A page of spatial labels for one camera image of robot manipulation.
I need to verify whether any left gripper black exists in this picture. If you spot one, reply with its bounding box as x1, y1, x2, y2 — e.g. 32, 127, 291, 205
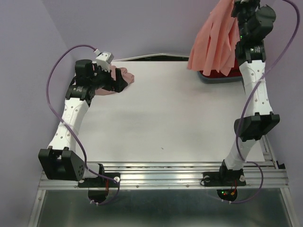
90, 63, 128, 93

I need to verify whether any dusty pink pleated skirt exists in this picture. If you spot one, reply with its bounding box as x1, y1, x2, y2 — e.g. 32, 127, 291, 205
71, 65, 135, 97

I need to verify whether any salmon orange skirt pile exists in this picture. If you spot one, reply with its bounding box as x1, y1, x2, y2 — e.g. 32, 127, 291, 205
187, 0, 240, 76

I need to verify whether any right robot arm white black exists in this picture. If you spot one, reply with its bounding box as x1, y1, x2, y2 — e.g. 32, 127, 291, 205
218, 0, 280, 184

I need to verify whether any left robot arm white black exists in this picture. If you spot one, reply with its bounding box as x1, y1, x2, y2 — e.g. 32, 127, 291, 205
38, 60, 134, 186

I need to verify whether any red garment in basket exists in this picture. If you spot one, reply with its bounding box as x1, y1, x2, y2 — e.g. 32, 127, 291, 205
200, 59, 241, 79

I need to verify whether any blue grey plastic basket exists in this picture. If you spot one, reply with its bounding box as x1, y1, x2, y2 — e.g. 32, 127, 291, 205
197, 71, 243, 84

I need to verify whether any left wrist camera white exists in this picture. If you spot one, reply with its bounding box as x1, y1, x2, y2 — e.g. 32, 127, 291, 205
94, 49, 114, 70

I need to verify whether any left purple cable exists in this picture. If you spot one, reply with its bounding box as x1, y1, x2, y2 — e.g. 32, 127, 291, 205
45, 44, 120, 206

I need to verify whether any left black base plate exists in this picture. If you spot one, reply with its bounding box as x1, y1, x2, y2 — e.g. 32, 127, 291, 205
77, 172, 122, 189

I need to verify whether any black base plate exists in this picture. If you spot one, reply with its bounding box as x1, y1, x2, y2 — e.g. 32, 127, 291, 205
200, 172, 246, 187
77, 172, 122, 189

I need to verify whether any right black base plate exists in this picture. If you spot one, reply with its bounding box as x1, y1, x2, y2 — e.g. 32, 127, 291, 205
200, 172, 246, 187

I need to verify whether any aluminium rail frame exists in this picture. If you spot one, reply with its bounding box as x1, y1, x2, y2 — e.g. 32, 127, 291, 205
28, 87, 294, 227

